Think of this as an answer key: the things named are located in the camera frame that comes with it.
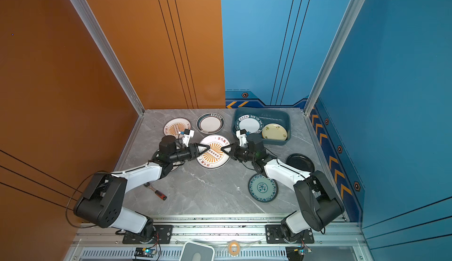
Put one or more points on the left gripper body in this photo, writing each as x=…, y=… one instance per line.
x=184, y=154

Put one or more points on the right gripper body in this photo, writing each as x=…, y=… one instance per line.
x=243, y=154

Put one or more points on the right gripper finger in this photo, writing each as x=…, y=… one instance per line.
x=229, y=148
x=232, y=154

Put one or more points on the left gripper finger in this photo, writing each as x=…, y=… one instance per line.
x=195, y=153
x=198, y=147

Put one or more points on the large orange sunburst plate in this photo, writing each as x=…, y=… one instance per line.
x=214, y=158

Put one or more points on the small orange sunburst plate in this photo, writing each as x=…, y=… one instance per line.
x=176, y=126

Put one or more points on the dark rimmed white plate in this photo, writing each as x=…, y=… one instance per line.
x=210, y=123

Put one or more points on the cream calligraphy plate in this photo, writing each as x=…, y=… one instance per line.
x=274, y=132

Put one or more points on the teal rim lettered plate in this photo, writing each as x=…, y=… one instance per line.
x=250, y=123

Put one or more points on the teal patterned plate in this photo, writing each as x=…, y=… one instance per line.
x=262, y=188

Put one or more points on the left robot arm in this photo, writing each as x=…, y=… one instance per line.
x=101, y=203

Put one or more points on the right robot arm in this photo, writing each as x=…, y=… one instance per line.
x=319, y=203

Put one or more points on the teal plastic bin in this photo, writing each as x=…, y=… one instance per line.
x=267, y=116

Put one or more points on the black plate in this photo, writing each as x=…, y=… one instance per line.
x=300, y=162

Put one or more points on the white box device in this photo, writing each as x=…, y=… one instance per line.
x=194, y=251

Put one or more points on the tape roll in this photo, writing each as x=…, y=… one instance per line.
x=234, y=248

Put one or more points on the left circuit board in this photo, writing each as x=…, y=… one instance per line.
x=145, y=254

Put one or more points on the circuit board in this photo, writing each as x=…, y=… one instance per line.
x=145, y=254
x=302, y=251

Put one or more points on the right circuit board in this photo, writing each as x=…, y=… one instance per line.
x=302, y=251

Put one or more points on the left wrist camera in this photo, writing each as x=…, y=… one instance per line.
x=185, y=137

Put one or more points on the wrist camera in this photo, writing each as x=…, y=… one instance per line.
x=242, y=137
x=185, y=137

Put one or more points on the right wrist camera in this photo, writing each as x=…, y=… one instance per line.
x=242, y=137

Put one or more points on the red handled screwdriver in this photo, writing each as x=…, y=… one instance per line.
x=157, y=192

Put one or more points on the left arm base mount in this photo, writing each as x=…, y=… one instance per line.
x=160, y=234

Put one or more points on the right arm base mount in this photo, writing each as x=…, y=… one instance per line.
x=281, y=234

